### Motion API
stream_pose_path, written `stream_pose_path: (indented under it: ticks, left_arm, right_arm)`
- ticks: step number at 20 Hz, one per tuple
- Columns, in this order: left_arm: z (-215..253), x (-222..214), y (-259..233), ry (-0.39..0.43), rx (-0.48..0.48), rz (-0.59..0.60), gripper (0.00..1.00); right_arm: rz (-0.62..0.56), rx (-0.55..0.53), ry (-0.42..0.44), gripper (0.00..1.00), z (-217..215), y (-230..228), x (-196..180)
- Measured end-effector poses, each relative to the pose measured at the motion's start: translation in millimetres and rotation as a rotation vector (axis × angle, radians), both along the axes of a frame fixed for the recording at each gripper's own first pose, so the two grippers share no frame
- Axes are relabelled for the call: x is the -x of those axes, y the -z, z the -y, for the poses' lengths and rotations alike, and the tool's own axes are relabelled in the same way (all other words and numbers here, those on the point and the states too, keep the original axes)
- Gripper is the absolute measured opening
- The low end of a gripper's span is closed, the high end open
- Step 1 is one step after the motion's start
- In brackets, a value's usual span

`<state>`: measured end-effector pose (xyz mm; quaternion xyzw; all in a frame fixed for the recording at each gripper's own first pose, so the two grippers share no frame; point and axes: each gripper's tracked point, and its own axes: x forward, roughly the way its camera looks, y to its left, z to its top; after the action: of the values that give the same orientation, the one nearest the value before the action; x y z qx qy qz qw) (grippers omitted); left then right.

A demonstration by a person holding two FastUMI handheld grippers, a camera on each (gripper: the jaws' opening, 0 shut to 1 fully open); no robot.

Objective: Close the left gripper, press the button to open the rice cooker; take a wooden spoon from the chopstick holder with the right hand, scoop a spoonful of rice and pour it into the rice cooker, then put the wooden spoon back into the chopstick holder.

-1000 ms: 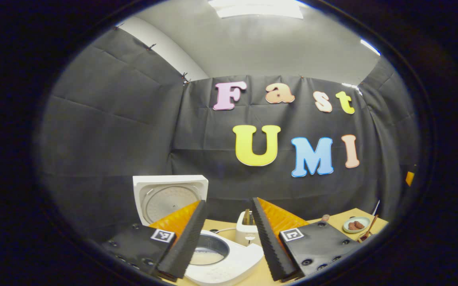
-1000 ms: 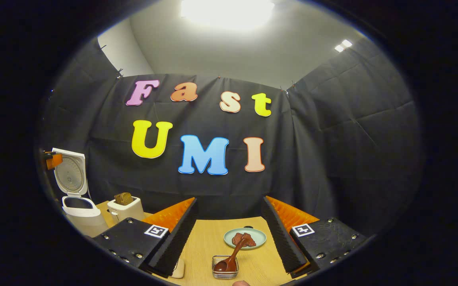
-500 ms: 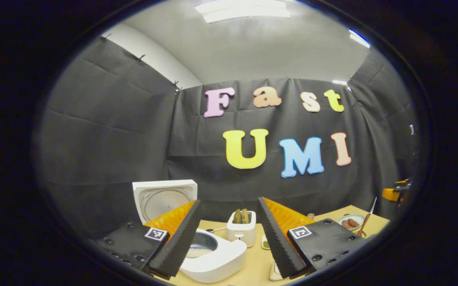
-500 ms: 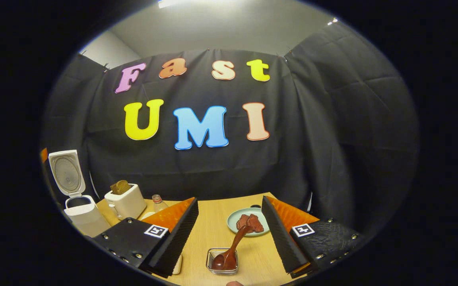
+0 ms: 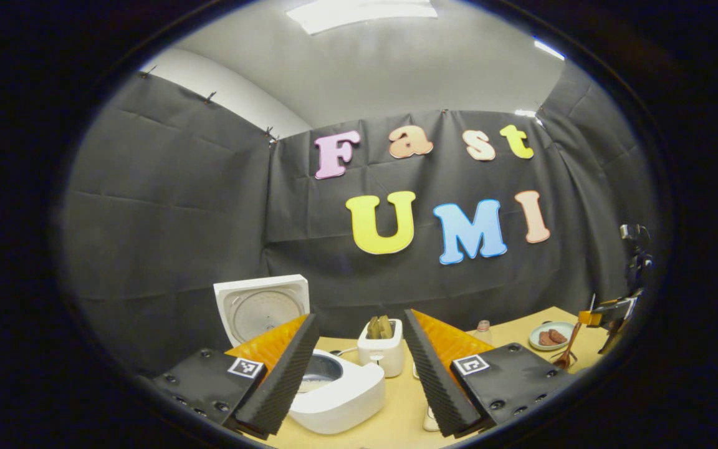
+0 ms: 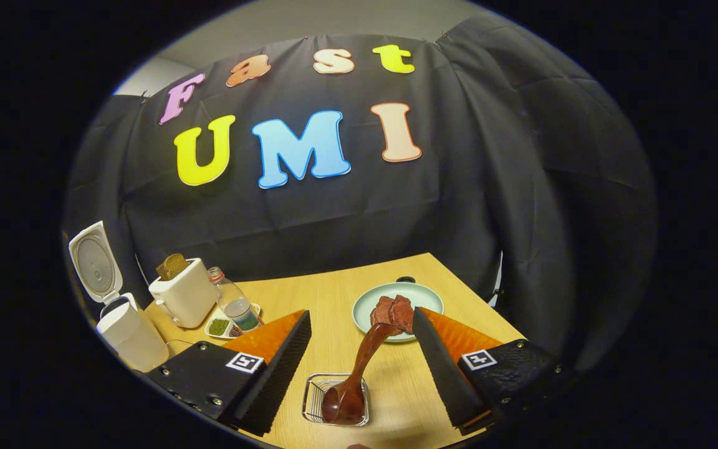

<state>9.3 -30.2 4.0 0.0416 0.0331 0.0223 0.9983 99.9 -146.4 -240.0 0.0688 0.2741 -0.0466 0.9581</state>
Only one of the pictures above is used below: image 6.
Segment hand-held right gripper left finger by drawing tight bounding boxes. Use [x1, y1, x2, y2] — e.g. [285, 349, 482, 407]
[145, 310, 312, 437]

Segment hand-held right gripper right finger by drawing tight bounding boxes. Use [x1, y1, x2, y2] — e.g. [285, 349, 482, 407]
[412, 307, 568, 436]

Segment clear wire chopstick holder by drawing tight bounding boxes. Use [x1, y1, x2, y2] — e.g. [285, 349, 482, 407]
[302, 373, 370, 427]

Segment brown wooden spoon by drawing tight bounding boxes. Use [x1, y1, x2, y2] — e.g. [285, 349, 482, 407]
[322, 321, 400, 426]

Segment white rice cooker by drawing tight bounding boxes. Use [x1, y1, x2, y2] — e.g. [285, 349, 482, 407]
[69, 221, 170, 373]

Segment white divided bean dish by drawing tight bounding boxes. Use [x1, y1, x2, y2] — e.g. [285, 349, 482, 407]
[204, 304, 263, 339]

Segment red meat pieces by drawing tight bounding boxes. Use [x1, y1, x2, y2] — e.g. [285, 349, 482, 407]
[370, 295, 414, 334]

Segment pale green plate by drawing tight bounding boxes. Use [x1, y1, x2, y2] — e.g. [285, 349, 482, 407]
[353, 282, 444, 344]

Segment clear plastic bottle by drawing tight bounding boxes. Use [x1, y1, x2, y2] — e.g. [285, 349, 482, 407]
[208, 266, 260, 331]

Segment white toaster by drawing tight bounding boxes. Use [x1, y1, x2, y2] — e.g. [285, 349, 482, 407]
[149, 258, 219, 329]

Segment brown bread slice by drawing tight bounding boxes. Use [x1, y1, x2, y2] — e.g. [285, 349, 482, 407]
[156, 253, 190, 280]

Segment black backdrop cloth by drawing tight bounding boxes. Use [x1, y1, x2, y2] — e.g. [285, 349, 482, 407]
[63, 16, 658, 369]

